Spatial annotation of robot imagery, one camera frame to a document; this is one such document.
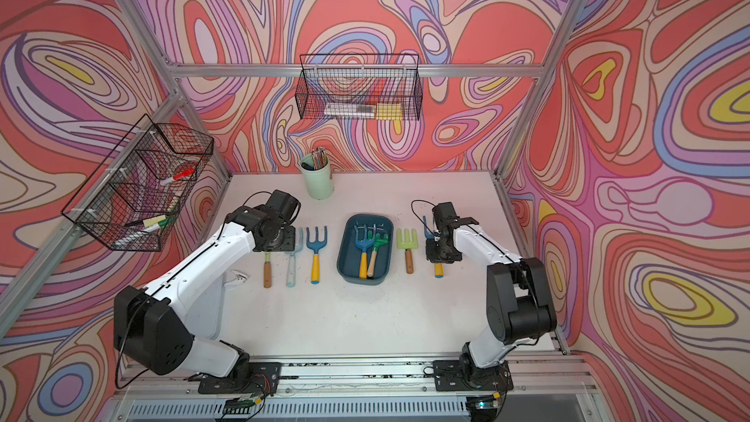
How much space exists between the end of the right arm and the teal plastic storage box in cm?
16

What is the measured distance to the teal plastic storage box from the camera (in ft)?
3.01

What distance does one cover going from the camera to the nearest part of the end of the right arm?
0.66m
